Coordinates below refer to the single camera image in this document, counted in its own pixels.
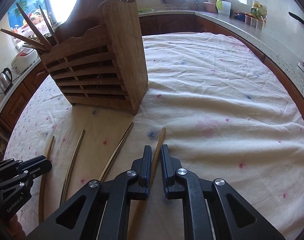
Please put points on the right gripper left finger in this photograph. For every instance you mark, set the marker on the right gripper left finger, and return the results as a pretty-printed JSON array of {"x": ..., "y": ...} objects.
[{"x": 99, "y": 210}]

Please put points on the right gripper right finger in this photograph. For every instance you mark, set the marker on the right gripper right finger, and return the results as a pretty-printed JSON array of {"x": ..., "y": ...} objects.
[{"x": 212, "y": 209}]

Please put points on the bamboo chopstick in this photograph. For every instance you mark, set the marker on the bamboo chopstick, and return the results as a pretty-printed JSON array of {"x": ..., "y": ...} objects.
[
  {"x": 141, "y": 206},
  {"x": 115, "y": 153}
]

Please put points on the dark wooden chopstick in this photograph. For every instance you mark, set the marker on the dark wooden chopstick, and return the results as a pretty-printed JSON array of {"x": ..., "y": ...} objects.
[{"x": 67, "y": 178}]

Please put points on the carved wooden chopstick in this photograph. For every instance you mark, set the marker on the carved wooden chopstick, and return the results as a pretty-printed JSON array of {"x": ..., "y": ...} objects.
[
  {"x": 23, "y": 38},
  {"x": 40, "y": 36}
]

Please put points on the single metal chopstick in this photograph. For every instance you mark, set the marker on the single metal chopstick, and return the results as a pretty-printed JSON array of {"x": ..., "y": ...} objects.
[{"x": 48, "y": 25}]

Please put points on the brown wooden chopstick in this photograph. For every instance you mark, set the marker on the brown wooden chopstick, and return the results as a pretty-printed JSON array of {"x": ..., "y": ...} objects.
[{"x": 42, "y": 185}]

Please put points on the person's left hand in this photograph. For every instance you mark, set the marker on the person's left hand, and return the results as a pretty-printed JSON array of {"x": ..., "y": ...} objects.
[{"x": 15, "y": 229}]

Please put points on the lower wooden cabinets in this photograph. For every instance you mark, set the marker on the lower wooden cabinets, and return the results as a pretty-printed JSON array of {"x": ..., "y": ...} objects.
[{"x": 14, "y": 102}]

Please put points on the floral white tablecloth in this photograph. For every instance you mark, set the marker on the floral white tablecloth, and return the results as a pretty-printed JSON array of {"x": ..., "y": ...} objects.
[{"x": 225, "y": 113}]

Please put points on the steel electric kettle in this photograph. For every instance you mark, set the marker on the steel electric kettle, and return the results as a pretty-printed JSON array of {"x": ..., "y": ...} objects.
[{"x": 6, "y": 80}]

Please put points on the white pink rice cooker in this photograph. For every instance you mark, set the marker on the white pink rice cooker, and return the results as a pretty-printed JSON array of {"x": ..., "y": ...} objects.
[{"x": 24, "y": 59}]

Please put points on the wooden utensil holder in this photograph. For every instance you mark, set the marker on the wooden utensil holder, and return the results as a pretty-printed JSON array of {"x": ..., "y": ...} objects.
[{"x": 100, "y": 58}]

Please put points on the grey stone countertop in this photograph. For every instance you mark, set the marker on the grey stone countertop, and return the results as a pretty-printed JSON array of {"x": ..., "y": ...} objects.
[{"x": 280, "y": 60}]

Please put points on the tropical beach poster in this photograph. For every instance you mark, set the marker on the tropical beach poster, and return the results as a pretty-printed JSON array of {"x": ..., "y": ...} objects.
[{"x": 31, "y": 9}]

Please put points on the white green pitcher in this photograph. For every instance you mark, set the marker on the white green pitcher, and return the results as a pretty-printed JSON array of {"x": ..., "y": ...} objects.
[{"x": 223, "y": 7}]

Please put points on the green colander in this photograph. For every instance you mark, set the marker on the green colander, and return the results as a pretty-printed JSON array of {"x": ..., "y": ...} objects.
[{"x": 146, "y": 10}]

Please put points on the yellow oil bottle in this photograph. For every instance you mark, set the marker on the yellow oil bottle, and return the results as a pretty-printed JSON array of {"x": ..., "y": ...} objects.
[{"x": 258, "y": 10}]

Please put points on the black wok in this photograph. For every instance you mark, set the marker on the black wok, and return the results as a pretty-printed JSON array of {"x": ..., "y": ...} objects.
[{"x": 296, "y": 17}]

